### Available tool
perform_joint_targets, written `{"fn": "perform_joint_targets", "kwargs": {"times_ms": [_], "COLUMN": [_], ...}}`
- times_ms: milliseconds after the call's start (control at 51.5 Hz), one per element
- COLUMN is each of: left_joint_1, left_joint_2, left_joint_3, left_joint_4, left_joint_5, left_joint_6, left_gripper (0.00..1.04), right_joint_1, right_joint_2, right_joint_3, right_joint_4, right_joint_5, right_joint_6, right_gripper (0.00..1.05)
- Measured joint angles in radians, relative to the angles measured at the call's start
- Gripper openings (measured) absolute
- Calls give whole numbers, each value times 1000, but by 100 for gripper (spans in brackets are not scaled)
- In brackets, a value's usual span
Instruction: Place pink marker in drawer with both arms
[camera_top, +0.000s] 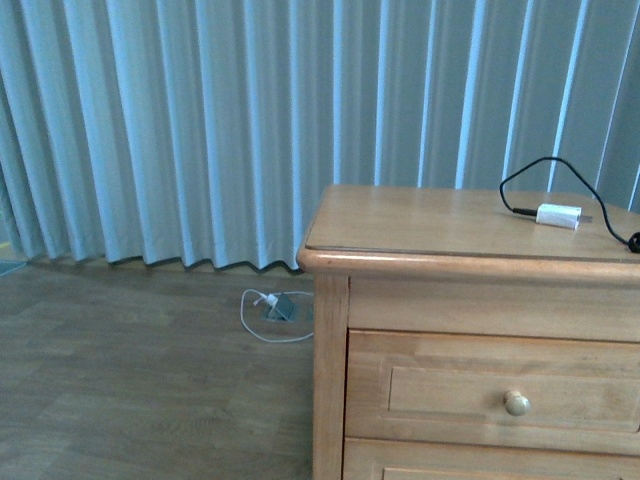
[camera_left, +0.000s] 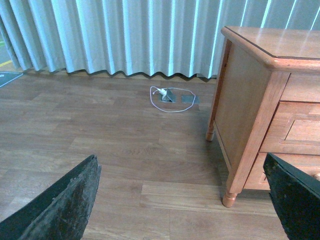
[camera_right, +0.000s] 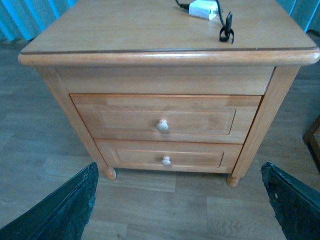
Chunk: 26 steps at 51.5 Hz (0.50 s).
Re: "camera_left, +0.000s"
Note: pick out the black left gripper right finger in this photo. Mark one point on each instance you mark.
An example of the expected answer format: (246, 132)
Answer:
(295, 196)

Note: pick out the light teal curtain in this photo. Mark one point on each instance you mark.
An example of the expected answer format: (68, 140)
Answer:
(138, 36)

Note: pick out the dark floor mat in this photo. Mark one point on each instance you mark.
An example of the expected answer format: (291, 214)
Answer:
(8, 76)

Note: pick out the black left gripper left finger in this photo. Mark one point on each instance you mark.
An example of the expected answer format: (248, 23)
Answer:
(62, 211)

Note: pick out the closed floor socket cover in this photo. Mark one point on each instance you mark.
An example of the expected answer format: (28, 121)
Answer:
(189, 99)

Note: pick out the open floor socket box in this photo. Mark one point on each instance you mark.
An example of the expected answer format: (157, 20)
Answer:
(166, 96)

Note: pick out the wooden nightstand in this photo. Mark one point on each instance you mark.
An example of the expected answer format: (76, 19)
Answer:
(259, 68)

